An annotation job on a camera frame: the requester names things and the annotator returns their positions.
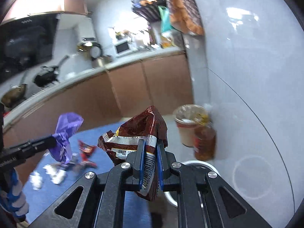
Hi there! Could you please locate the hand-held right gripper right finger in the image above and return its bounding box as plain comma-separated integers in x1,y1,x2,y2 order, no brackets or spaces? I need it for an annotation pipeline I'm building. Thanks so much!
155,140,273,228

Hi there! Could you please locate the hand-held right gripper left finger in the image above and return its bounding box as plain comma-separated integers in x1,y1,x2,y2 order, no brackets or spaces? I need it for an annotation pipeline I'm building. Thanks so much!
28,139,147,228

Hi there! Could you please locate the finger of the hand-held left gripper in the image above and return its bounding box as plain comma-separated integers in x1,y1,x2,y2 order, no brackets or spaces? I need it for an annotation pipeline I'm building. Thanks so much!
9,135,57,160

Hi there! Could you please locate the purple plastic bag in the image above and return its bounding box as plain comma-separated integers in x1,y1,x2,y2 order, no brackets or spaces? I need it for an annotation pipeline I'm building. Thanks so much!
49,113,85,165

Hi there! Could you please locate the brown snack packet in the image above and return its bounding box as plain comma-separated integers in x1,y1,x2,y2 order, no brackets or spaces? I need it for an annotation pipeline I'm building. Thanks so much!
97,106,169,202

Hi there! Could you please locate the white round trash bin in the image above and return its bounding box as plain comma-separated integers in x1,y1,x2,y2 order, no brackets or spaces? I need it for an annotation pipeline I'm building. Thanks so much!
164,160,222,207

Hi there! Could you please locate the person's left hand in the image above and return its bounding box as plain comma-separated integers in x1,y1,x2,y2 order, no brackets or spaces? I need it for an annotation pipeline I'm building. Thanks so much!
0,169,29,222

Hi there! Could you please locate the beige ribbed bin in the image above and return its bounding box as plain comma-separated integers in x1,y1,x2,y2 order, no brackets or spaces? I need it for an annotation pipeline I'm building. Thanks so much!
173,104,210,148

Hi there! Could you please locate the cooking oil bottle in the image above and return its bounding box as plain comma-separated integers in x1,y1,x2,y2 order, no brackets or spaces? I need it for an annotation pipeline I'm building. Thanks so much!
193,114,217,161

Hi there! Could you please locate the red snack wrapper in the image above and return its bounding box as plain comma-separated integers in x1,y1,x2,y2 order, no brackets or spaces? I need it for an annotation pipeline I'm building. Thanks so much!
78,140,97,156
71,159,97,171

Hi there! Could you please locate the blue fleece blanket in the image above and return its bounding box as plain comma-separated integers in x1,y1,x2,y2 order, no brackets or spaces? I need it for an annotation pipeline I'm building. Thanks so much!
22,121,152,228

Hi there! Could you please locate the brass wok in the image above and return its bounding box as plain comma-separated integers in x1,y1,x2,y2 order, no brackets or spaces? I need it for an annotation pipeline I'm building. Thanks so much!
1,71,28,108

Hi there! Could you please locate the clear bin liner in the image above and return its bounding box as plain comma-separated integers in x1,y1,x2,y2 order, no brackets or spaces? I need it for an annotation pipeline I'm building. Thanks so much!
173,104,210,125

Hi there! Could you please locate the black frying pan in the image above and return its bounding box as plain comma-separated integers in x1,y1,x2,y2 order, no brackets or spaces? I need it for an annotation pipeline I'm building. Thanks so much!
33,55,71,87

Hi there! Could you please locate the brown kitchen base cabinet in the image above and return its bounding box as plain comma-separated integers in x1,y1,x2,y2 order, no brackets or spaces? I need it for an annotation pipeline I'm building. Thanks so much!
0,49,194,143

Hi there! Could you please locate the black range hood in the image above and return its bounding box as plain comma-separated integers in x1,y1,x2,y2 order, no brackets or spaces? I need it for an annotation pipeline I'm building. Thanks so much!
0,13,60,76

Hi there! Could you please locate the round steel kettle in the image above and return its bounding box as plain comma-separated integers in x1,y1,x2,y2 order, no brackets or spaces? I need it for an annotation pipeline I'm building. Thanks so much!
90,43,103,60

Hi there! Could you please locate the white microwave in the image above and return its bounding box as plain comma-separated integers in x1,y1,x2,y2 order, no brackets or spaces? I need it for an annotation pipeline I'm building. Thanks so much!
115,40,134,57

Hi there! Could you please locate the green plastic bag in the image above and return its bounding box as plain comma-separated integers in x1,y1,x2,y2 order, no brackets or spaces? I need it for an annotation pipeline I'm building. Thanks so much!
158,5,174,33

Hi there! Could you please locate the orange patterned cloth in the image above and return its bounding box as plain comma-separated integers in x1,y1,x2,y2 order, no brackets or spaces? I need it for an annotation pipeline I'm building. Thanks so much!
163,0,205,36

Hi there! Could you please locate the black wall rack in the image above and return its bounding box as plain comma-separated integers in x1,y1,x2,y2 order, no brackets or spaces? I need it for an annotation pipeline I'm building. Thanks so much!
123,0,167,21

